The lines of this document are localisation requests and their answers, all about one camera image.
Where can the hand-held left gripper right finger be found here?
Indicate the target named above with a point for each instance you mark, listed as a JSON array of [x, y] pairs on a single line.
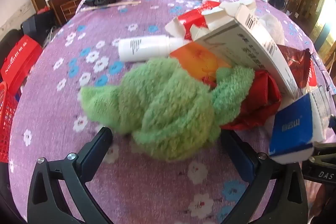
[[246, 166]]

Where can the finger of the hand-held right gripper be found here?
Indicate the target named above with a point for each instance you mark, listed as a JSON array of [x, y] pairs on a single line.
[[325, 150]]

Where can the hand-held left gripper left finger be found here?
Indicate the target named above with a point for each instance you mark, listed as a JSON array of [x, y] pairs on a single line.
[[101, 140]]

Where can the blue white packet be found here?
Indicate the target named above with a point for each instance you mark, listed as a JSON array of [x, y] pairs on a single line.
[[291, 129]]

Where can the green fluffy cloth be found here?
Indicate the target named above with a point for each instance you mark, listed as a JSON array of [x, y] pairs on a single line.
[[162, 108]]

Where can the red cloth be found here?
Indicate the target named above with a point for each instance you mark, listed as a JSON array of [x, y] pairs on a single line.
[[262, 98]]

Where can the dark red snack packet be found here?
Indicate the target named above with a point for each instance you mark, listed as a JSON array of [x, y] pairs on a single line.
[[296, 64]]

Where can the red mesh basket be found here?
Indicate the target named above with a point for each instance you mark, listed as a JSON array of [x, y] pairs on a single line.
[[6, 113]]

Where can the white plastic bottle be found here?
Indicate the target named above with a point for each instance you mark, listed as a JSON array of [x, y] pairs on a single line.
[[141, 48]]

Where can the orange cardboard box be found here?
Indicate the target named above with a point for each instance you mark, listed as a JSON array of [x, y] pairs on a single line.
[[194, 56]]

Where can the large white cardboard box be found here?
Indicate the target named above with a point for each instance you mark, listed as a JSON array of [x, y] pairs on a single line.
[[246, 43]]

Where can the white sock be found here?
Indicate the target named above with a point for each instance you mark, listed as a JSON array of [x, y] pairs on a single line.
[[274, 27]]

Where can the torn red white box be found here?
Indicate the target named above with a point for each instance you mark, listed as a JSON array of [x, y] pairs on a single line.
[[194, 19]]

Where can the purple floral blanket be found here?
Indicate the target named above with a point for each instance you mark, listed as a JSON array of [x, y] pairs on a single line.
[[78, 108]]

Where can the red gift bag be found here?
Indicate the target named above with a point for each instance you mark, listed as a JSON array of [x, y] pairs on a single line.
[[18, 58]]

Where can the dark navy gift bag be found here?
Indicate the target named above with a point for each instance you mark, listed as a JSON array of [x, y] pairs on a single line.
[[39, 26]]

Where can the wrapped wooden chopsticks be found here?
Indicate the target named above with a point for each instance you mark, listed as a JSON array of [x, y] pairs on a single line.
[[123, 3]]

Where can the wooden stair railing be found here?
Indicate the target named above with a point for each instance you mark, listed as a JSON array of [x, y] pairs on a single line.
[[304, 3]]

